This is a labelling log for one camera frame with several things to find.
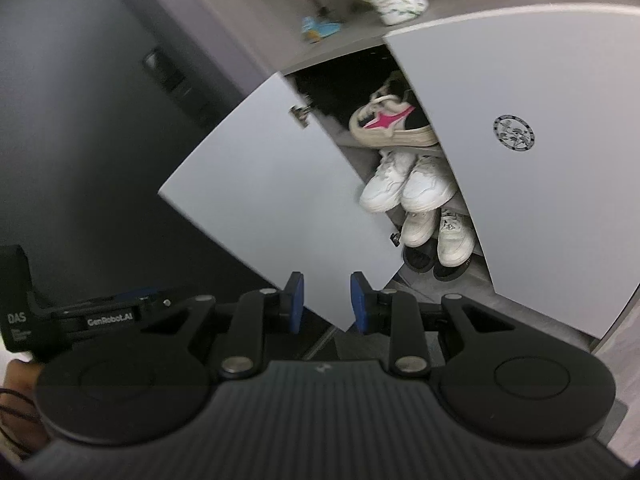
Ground person's left hand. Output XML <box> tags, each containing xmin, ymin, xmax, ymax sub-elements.
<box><xmin>2</xmin><ymin>359</ymin><xmax>51</xmax><ymax>457</ymax></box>

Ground round black emblem sticker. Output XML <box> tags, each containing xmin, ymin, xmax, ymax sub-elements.
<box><xmin>492</xmin><ymin>114</ymin><xmax>536</xmax><ymax>152</ymax></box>

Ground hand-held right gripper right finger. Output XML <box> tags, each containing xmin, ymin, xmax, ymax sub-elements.
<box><xmin>350</xmin><ymin>271</ymin><xmax>547</xmax><ymax>381</ymax></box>

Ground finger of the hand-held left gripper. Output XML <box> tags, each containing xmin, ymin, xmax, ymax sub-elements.
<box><xmin>116</xmin><ymin>286</ymin><xmax>173</xmax><ymax>311</ymax></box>

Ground chunky white sneaker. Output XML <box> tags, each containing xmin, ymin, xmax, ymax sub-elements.
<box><xmin>359</xmin><ymin>149</ymin><xmax>417</xmax><ymax>212</ymax></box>
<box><xmin>401</xmin><ymin>156</ymin><xmax>457</xmax><ymax>212</ymax></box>

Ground cream sneaker pink stripe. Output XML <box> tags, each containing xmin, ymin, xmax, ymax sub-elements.
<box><xmin>348</xmin><ymin>72</ymin><xmax>438</xmax><ymax>148</ymax></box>

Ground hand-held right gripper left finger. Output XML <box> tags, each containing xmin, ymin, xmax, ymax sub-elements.
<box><xmin>115</xmin><ymin>271</ymin><xmax>306</xmax><ymax>381</ymax></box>

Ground plain white cabinet door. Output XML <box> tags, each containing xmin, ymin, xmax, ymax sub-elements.
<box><xmin>157</xmin><ymin>71</ymin><xmax>401</xmax><ymax>333</ymax></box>

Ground black slide sandal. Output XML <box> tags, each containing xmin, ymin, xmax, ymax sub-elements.
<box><xmin>432</xmin><ymin>259</ymin><xmax>473</xmax><ymax>282</ymax></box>
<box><xmin>402</xmin><ymin>245</ymin><xmax>436</xmax><ymax>273</ymax></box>

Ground black door lock panel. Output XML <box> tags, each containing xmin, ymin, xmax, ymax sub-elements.
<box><xmin>141</xmin><ymin>45</ymin><xmax>213</xmax><ymax>128</ymax></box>

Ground blue toy figure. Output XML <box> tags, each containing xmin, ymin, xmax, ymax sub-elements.
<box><xmin>301</xmin><ymin>16</ymin><xmax>343</xmax><ymax>42</ymax></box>

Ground white sneaker grey panels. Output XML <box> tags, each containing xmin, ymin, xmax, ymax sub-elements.
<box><xmin>401</xmin><ymin>209</ymin><xmax>441</xmax><ymax>248</ymax></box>
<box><xmin>436</xmin><ymin>210</ymin><xmax>477</xmax><ymax>267</ymax></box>

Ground white cabinet door with emblem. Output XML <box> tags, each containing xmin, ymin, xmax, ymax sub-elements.
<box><xmin>382</xmin><ymin>4</ymin><xmax>640</xmax><ymax>338</ymax></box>

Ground black entrance door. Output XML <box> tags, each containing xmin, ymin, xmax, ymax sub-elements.
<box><xmin>0</xmin><ymin>0</ymin><xmax>281</xmax><ymax>311</ymax></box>

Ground grey shoe cabinet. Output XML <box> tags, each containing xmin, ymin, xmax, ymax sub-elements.
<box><xmin>277</xmin><ymin>0</ymin><xmax>640</xmax><ymax>356</ymax></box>

